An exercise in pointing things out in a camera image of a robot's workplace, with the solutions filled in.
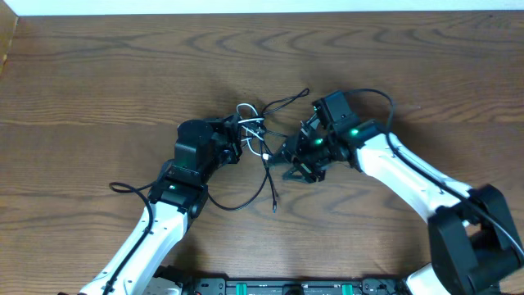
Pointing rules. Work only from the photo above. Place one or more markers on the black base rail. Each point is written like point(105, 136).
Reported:
point(169, 280)

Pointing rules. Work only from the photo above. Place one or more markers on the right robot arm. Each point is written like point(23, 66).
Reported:
point(473, 240)

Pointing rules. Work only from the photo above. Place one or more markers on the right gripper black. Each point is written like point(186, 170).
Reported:
point(294, 147)

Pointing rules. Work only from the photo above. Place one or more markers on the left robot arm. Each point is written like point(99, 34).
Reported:
point(174, 200)

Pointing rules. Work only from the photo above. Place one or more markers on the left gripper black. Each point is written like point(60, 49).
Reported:
point(233, 139)

